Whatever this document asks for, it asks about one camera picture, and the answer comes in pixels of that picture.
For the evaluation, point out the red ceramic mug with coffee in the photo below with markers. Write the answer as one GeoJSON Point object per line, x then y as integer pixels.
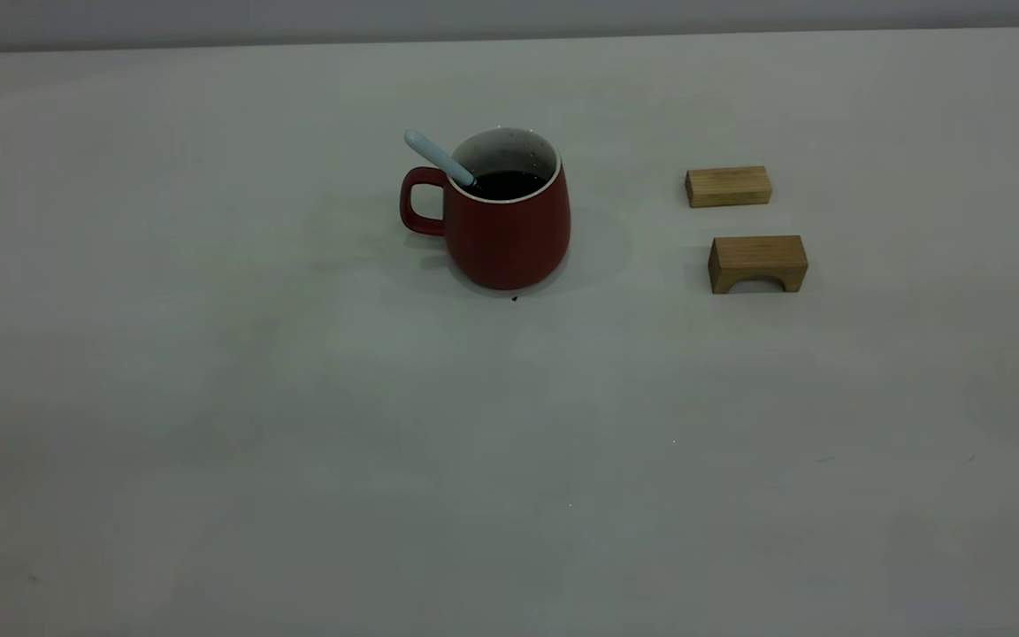
{"type": "Point", "coordinates": [509, 239]}

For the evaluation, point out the flat rectangular wooden block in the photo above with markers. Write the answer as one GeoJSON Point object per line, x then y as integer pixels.
{"type": "Point", "coordinates": [726, 186]}

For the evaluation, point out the arched wooden block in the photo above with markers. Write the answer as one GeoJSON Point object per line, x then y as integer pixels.
{"type": "Point", "coordinates": [757, 252]}

